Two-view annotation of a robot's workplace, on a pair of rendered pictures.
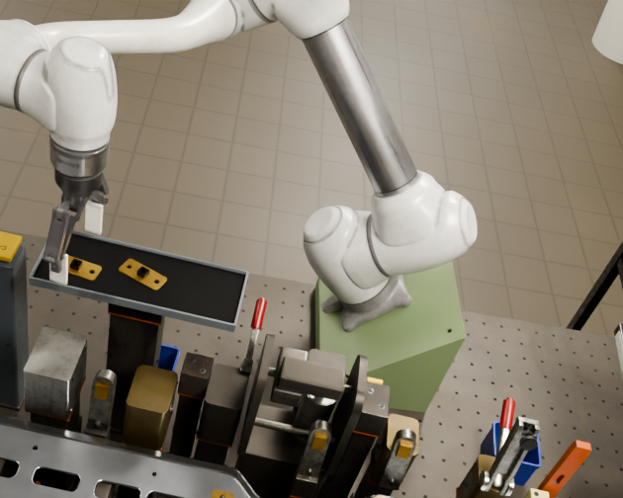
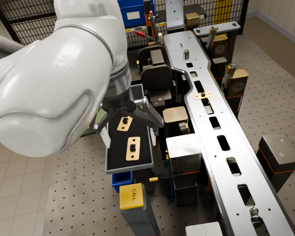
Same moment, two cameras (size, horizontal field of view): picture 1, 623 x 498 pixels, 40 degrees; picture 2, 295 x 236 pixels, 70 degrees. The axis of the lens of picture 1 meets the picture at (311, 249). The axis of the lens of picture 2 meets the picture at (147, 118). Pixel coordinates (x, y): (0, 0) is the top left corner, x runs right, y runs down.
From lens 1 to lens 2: 1.33 m
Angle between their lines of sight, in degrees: 56
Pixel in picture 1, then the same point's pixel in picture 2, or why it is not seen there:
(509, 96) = not seen: outside the picture
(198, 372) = (161, 100)
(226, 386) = (160, 95)
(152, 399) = (180, 112)
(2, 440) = (220, 170)
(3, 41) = (57, 40)
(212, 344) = (97, 166)
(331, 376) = (155, 52)
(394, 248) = not seen: hidden behind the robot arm
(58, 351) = (181, 144)
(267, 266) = (5, 217)
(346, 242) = not seen: hidden behind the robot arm
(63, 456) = (212, 144)
